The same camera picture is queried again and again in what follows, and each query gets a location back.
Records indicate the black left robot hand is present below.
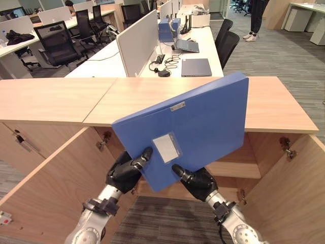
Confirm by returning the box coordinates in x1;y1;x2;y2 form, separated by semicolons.
105;146;154;195

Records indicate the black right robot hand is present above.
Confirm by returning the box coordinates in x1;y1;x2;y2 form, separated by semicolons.
172;164;219;203

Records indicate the blue file folder box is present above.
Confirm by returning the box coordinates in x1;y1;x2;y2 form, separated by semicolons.
158;18;181;43
111;71;250;193

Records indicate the wooden office cabinet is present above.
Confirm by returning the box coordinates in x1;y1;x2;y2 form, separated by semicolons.
83;76;320;201

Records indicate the wooden cabinet door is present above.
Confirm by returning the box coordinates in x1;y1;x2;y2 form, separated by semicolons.
0;126;112;244
237;134;325;244

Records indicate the black mesh office chair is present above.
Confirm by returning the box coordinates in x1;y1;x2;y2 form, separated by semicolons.
33;20;88;70
69;9;102;51

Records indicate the metal door hinge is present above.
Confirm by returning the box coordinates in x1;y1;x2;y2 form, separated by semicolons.
95;131;113;153
278;137;298;161

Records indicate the grey closed laptop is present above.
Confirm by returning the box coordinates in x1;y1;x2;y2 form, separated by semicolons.
181;58;213;77

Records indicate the long white desk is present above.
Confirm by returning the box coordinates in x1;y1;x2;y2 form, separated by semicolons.
64;25;224;78

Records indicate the grey desk divider panel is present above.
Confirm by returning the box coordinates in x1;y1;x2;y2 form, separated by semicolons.
116;9;159;78

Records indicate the red white tag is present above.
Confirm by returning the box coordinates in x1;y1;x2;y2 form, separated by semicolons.
0;210;13;226

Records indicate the open dark laptop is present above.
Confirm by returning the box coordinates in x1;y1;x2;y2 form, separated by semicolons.
174;30;200;53

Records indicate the black wifi router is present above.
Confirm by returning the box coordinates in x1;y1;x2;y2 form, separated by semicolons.
179;14;192;35

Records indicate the white cardboard box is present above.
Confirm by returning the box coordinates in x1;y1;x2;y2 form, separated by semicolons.
190;9;211;28

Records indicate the black bag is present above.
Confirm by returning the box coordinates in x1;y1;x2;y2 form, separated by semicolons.
6;29;36;46

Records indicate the white desk divider panel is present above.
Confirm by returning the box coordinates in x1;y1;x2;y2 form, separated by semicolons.
38;6;71;25

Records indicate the seated person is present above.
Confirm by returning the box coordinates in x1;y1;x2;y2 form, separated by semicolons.
64;0;77;16

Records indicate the black cable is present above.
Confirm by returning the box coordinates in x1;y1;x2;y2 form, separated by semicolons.
148;54;181;73

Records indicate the white drawer pedestal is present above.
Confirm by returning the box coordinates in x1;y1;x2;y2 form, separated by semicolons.
283;7;313;33

